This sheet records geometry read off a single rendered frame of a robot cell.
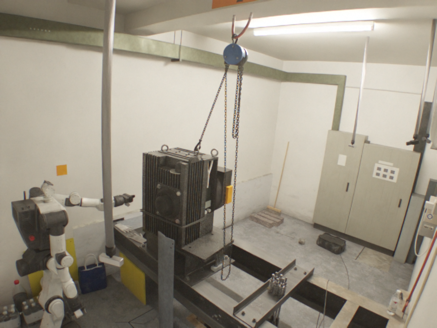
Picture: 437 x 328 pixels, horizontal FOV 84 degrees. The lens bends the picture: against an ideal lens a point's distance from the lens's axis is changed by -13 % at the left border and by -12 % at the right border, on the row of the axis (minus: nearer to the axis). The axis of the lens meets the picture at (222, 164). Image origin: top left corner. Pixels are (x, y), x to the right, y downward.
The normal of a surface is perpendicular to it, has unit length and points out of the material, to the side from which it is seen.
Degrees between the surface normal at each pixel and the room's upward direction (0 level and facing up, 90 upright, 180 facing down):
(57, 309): 90
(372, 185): 90
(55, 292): 90
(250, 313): 0
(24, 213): 90
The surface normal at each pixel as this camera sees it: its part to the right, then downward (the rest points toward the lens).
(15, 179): 0.74, 0.22
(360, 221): -0.67, 0.13
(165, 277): -0.48, 0.18
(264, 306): 0.08, -0.97
